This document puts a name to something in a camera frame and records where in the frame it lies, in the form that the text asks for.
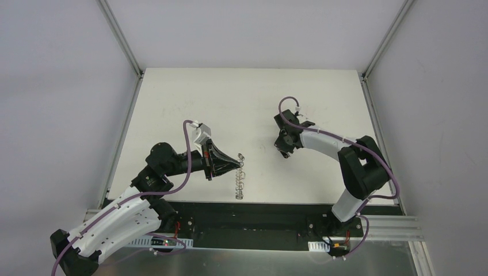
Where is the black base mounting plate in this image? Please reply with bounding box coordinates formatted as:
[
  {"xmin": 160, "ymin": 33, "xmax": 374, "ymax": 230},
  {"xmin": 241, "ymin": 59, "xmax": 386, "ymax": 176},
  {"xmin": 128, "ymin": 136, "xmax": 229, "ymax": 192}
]
[{"xmin": 100, "ymin": 201, "xmax": 405, "ymax": 252}]

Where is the white slotted cable duct right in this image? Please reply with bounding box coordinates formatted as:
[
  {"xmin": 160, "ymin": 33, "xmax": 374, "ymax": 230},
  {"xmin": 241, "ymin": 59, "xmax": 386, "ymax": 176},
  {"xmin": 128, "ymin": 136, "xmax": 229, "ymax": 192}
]
[{"xmin": 307, "ymin": 241, "xmax": 330, "ymax": 252}]

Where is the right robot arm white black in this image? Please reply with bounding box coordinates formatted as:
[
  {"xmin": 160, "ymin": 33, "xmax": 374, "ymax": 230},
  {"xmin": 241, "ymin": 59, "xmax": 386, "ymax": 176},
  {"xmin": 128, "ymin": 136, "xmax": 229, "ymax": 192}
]
[{"xmin": 274, "ymin": 109, "xmax": 391, "ymax": 236}]

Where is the white slotted cable duct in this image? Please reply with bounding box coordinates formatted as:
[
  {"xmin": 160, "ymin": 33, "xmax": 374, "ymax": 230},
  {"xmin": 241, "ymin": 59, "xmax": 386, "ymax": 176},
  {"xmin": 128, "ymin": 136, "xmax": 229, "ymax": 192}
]
[
  {"xmin": 307, "ymin": 241, "xmax": 330, "ymax": 252},
  {"xmin": 126, "ymin": 235, "xmax": 193, "ymax": 249}
]

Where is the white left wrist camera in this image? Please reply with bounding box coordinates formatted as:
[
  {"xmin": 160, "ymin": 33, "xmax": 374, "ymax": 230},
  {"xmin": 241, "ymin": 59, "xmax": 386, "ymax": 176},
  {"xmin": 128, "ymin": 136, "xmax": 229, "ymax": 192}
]
[{"xmin": 190, "ymin": 121, "xmax": 211, "ymax": 155}]

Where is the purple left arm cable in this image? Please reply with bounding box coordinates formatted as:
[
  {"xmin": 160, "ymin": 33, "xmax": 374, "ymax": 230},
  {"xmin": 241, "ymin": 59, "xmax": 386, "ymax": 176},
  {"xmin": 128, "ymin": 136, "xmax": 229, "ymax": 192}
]
[{"xmin": 50, "ymin": 120, "xmax": 201, "ymax": 276}]

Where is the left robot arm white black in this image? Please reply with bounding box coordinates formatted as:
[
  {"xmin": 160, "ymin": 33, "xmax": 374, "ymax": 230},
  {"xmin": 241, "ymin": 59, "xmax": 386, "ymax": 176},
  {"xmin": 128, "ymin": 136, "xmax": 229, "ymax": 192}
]
[{"xmin": 50, "ymin": 140, "xmax": 241, "ymax": 275}]

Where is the white slotted cable duct left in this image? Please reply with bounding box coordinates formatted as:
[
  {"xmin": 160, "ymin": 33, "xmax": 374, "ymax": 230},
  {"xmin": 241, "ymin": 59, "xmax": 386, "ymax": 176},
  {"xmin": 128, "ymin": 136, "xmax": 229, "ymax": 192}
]
[{"xmin": 126, "ymin": 235, "xmax": 193, "ymax": 249}]

